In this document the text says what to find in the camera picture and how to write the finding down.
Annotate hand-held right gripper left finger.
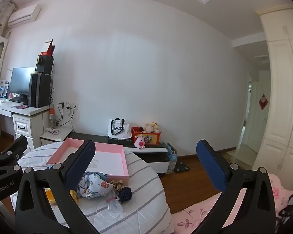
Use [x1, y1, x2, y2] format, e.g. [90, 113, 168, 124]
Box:
[15, 139, 98, 234]

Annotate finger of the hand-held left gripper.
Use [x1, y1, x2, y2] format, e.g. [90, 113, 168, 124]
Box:
[0, 135, 28, 162]
[0, 164, 23, 183]

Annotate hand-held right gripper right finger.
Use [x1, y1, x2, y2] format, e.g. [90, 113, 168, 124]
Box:
[193, 139, 276, 234]

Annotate cartoon print blue cloth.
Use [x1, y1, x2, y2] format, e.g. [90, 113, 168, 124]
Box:
[77, 172, 114, 199]

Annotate pink box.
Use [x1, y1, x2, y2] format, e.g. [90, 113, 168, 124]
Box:
[46, 138, 130, 183]

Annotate navy knit scrunchie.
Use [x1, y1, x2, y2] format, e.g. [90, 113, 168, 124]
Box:
[117, 187, 133, 203]

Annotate white desk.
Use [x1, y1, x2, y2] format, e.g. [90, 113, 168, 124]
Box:
[0, 97, 50, 149]

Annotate black bathroom scale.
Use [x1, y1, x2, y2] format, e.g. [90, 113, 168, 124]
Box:
[174, 161, 190, 173]

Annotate white side table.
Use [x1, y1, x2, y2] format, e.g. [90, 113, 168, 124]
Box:
[40, 127, 72, 147]

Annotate blue carton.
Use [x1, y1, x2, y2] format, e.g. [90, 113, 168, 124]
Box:
[166, 141, 178, 173]

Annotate leopard print scrunchie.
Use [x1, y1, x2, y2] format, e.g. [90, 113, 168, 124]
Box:
[109, 179, 124, 191]

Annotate yellow packet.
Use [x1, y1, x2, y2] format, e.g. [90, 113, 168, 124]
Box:
[45, 188, 77, 204]

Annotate black keyboard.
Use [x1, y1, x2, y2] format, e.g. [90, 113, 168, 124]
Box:
[8, 97, 28, 104]

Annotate orange bottle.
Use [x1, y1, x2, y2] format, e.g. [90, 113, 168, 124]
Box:
[49, 104, 56, 125]

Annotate white tote bag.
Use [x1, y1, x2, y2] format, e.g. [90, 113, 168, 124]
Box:
[108, 118, 130, 138]

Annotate clear plastic bag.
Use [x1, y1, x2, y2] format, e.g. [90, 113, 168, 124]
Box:
[105, 190, 124, 212]

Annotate black and white low cabinet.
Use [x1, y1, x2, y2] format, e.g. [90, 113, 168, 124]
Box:
[67, 132, 171, 175]

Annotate white door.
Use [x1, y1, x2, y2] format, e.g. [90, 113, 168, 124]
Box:
[244, 79, 271, 152]

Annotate blue and white box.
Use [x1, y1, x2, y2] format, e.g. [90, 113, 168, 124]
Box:
[0, 80, 9, 97]

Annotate pink plush toy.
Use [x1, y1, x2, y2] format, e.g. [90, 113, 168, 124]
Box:
[134, 135, 146, 150]

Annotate black computer tower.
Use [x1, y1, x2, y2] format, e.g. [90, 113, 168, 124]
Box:
[29, 73, 52, 108]

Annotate red toy box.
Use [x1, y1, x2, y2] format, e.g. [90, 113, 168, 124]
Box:
[131, 126, 163, 145]

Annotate black computer monitor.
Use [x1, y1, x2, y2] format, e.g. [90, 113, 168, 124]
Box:
[9, 67, 36, 99]

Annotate cream plush toy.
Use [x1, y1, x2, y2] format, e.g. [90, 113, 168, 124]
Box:
[144, 121, 159, 134]

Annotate red door decoration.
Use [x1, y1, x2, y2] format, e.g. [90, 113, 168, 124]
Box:
[259, 91, 269, 111]

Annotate black box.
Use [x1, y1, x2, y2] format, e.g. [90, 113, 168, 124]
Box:
[35, 55, 54, 75]

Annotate dark cloth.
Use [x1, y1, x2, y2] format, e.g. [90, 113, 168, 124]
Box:
[276, 192, 293, 227]

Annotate red and white box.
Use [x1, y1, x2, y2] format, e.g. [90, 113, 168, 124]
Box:
[40, 38, 55, 56]

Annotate white air conditioner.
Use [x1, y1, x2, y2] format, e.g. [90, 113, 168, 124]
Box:
[7, 4, 42, 28]

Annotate white curtain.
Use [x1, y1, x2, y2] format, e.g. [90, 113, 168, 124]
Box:
[0, 0, 15, 33]

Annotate white wall outlets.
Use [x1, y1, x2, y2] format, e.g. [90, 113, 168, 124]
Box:
[61, 101, 79, 110]

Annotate black power cable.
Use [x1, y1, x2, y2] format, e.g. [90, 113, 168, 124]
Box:
[54, 102, 75, 127]

